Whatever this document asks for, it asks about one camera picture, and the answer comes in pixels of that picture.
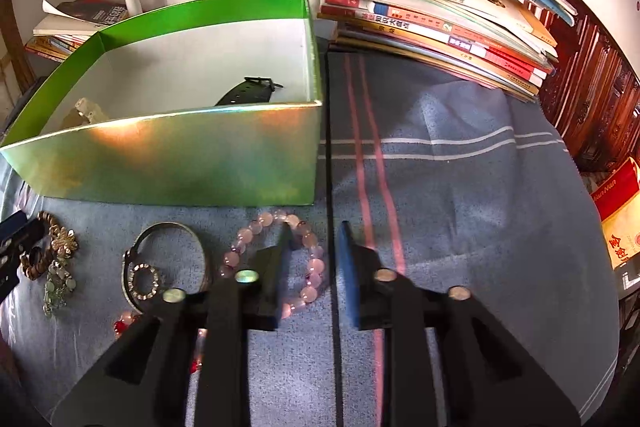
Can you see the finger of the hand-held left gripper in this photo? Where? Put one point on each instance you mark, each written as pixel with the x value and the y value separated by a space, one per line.
pixel 27 237

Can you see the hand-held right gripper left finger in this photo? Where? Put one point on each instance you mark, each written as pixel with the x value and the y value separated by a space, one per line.
pixel 272 277

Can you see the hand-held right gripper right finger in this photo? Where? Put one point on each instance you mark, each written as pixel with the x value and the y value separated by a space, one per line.
pixel 347 277

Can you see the gold flower ornament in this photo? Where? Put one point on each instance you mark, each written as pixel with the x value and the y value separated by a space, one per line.
pixel 62 239

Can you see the green cardboard box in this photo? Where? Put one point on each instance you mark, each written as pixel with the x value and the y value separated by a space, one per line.
pixel 175 157

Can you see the blue striped cloth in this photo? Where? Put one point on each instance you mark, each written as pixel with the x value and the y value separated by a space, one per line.
pixel 450 207

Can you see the white wristwatch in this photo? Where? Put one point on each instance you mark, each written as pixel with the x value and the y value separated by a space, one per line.
pixel 87 113

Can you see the small pile of books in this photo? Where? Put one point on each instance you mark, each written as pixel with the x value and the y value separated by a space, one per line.
pixel 80 14

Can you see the tall stack of books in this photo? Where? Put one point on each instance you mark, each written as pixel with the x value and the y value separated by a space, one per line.
pixel 425 22

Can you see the red and yellow box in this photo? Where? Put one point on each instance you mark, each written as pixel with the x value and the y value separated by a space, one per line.
pixel 620 217

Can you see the carved wooden headboard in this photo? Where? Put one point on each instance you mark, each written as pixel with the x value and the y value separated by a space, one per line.
pixel 590 72

